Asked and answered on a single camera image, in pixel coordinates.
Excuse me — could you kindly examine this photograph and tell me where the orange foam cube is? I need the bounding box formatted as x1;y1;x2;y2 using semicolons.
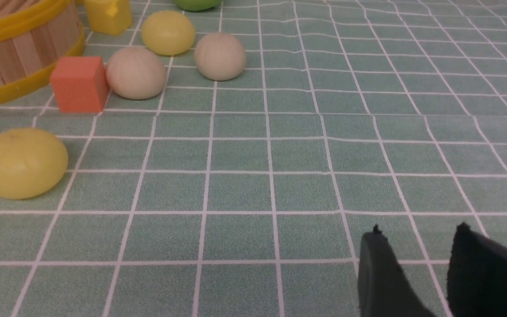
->
50;56;110;114

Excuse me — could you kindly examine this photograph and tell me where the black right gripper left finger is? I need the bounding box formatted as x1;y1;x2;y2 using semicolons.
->
358;225;434;317

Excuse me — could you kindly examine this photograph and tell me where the yellow bun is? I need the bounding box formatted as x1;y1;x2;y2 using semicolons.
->
0;128;69;200
141;11;195;56

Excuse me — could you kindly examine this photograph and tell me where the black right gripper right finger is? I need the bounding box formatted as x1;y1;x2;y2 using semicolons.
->
446;223;507;317

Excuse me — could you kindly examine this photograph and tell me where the bamboo steamer tray yellow rim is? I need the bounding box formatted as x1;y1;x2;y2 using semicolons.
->
0;0;85;104

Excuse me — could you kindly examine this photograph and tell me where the yellow foam block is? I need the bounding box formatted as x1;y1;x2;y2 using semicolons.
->
84;0;132;36

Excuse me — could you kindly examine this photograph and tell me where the green toy apple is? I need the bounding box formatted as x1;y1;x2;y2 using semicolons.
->
174;0;223;12

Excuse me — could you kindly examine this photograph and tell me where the white bun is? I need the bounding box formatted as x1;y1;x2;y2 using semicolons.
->
195;32;247;81
105;46;167;100

